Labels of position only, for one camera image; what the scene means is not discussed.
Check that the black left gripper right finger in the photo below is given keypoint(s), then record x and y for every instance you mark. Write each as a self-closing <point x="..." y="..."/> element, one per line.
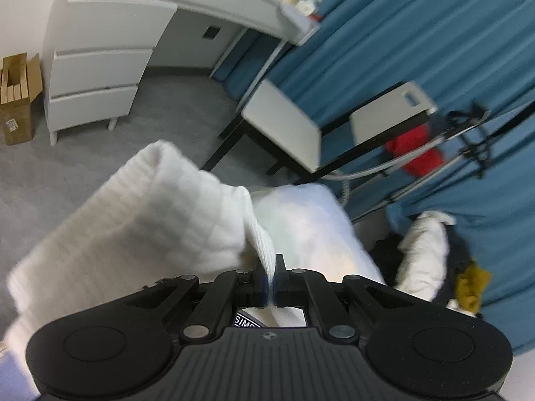
<point x="293" y="287"/>

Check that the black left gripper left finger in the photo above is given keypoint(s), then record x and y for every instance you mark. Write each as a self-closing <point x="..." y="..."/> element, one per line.
<point x="246" y="288"/>

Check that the white knit garment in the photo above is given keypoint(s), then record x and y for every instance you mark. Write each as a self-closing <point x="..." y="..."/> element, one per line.
<point x="159" y="216"/>

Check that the white puffy jacket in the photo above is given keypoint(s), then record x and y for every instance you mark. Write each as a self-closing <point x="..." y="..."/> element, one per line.
<point x="425" y="248"/>

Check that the mustard yellow garment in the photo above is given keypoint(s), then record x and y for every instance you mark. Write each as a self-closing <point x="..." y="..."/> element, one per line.
<point x="470" y="285"/>

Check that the red cloth on stand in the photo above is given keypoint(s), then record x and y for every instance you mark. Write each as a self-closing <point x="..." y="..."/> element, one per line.
<point x="410" y="141"/>

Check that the white drawer desk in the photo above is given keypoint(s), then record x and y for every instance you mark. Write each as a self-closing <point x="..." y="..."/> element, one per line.
<point x="96" y="51"/>

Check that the blue curtain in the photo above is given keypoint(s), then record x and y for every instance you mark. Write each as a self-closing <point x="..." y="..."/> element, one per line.
<point x="460" y="52"/>

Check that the brown cardboard box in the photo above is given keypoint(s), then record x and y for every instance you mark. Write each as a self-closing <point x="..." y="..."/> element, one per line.
<point x="21" y="84"/>

